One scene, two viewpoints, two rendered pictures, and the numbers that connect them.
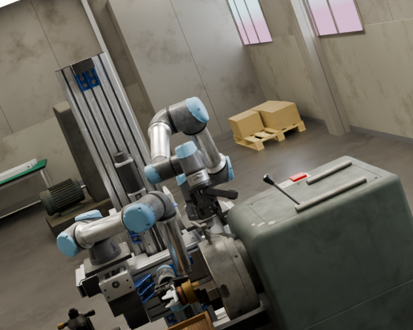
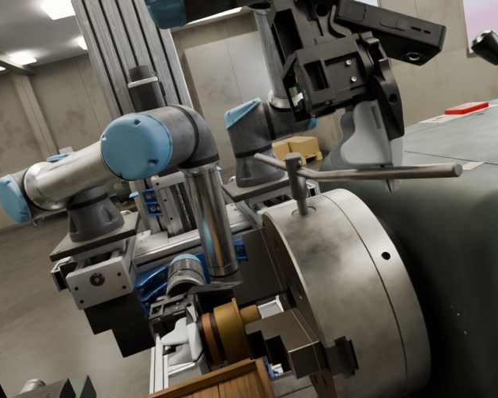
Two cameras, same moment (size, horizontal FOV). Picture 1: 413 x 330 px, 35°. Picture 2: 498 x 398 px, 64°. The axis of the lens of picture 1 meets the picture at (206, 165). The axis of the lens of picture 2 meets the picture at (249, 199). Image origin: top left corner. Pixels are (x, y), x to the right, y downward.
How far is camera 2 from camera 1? 1.94 m
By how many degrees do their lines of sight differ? 2
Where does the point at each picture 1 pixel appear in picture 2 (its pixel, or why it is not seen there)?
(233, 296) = (368, 374)
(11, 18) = not seen: hidden behind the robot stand
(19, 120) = not seen: hidden behind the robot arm
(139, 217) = (134, 141)
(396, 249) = not seen: outside the picture
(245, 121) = (277, 148)
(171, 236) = (205, 201)
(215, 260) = (321, 259)
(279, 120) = (303, 149)
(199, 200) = (310, 37)
